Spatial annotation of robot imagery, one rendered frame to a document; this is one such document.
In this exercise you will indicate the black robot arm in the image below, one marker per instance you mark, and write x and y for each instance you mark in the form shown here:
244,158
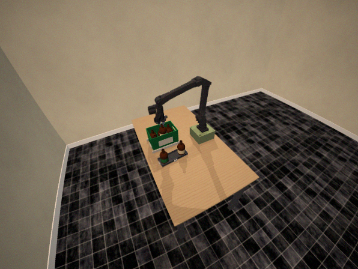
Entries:
162,99

